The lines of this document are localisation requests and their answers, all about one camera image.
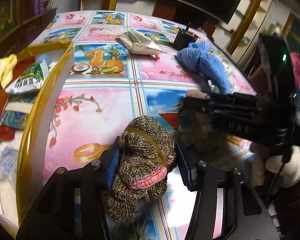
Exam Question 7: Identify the brown knitted glove pink cuff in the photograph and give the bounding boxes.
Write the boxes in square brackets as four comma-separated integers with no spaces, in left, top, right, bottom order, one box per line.
[107,115,177,223]

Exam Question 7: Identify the green white snack packet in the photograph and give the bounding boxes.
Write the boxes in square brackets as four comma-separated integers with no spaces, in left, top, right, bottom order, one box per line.
[5,59,50,94]

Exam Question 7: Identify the yellow fluffy towel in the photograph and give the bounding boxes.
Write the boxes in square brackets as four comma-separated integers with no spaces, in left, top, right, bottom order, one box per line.
[0,54,18,89]

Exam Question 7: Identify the red foil snack packet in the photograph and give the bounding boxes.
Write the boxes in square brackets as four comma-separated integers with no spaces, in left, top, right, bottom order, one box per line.
[0,56,36,141]

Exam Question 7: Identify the white packet blue text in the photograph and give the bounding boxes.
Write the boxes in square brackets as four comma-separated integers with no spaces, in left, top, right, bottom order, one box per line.
[0,147,19,180]

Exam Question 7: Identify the blue fluffy towel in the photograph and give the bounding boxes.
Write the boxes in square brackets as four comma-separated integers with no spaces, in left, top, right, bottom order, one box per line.
[175,42,232,94]

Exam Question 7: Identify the floral tissue pack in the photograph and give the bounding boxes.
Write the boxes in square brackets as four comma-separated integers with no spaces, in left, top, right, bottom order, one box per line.
[0,92,38,129]

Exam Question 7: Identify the black box with stick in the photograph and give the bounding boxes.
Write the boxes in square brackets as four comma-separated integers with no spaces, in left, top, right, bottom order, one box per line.
[173,22,198,50]

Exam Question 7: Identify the white foam box yellow tape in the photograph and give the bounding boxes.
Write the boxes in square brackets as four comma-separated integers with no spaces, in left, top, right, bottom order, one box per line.
[15,40,74,224]

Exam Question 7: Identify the colourful printed tablecloth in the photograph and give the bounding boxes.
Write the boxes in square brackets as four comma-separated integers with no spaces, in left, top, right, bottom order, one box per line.
[27,10,257,240]

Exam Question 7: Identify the white cloth glove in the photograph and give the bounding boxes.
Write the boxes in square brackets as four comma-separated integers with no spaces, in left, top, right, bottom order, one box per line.
[116,30,165,55]

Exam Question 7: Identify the dark wooden cabinet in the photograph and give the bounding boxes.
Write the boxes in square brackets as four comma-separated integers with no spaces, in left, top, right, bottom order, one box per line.
[0,8,57,58]

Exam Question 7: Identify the purple bottles on cabinet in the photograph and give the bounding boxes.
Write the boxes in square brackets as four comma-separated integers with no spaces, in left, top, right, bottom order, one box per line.
[33,0,45,16]

